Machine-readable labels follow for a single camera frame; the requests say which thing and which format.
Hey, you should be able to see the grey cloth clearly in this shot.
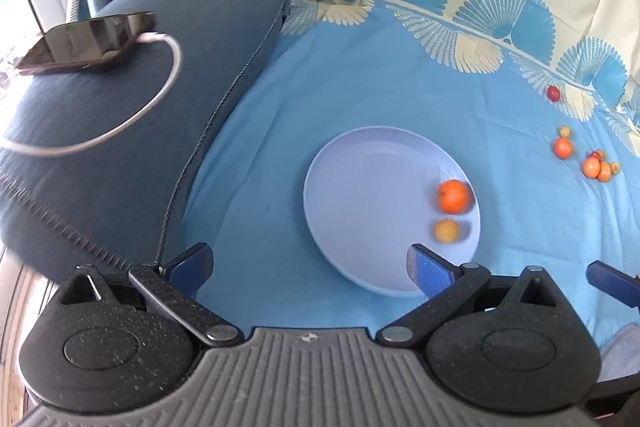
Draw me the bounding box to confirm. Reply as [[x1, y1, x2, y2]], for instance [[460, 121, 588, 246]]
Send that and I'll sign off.
[[599, 324, 640, 383]]

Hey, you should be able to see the dark blue cushion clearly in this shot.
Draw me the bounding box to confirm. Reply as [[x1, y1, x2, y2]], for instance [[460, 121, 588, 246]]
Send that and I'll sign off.
[[0, 0, 303, 288]]

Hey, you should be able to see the blue fan-print bed sheet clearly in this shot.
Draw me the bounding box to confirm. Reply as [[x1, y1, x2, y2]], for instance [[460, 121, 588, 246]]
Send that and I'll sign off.
[[182, 0, 640, 343]]

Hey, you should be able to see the light blue plate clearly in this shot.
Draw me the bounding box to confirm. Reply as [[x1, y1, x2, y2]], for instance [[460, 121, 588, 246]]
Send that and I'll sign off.
[[303, 126, 482, 298]]

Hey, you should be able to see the large orange tangerine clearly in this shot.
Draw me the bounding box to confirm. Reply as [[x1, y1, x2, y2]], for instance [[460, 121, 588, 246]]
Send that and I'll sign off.
[[436, 178, 474, 215]]

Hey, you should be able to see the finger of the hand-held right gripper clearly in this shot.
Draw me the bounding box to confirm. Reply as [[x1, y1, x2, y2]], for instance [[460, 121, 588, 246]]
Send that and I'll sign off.
[[586, 259, 640, 308]]

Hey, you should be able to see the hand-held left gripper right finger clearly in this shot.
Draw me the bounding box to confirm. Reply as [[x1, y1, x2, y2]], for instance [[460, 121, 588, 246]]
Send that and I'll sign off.
[[375, 243, 573, 349]]

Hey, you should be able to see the white charging cable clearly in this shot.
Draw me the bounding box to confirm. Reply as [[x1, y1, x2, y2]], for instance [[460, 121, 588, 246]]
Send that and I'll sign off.
[[0, 33, 182, 156]]

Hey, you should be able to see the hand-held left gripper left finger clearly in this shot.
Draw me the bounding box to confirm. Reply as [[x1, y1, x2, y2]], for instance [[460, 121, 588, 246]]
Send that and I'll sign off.
[[59, 243, 246, 349]]

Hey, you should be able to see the black smartphone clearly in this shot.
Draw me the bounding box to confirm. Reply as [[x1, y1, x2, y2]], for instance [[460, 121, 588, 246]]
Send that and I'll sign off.
[[14, 11, 157, 75]]

